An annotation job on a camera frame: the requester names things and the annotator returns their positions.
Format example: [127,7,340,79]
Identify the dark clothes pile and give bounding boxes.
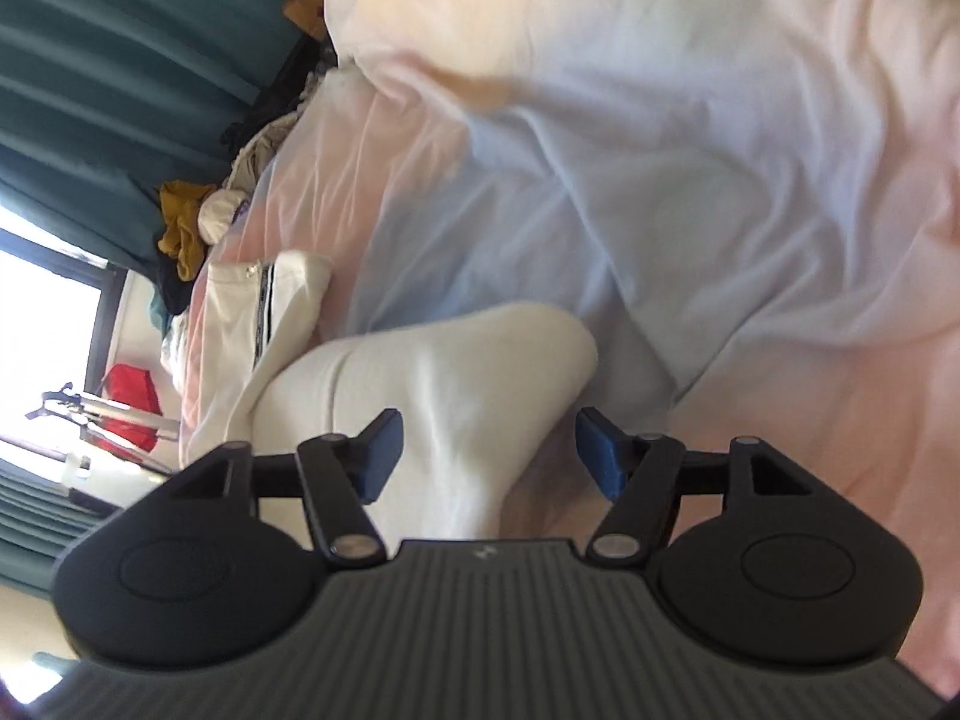
[149,37,337,330]

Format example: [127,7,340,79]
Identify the mustard yellow garment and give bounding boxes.
[156,181,215,283]

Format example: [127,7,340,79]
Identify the pastel pink blue duvet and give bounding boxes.
[192,0,958,694]

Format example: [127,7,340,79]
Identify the red cloth item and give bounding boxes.
[99,362,164,454]

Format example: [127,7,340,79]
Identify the silver black tripod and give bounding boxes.
[26,377,181,468]

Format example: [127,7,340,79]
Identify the cream white sweatpants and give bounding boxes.
[181,252,597,548]

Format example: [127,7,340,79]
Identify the teal green curtain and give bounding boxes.
[0,0,355,602]

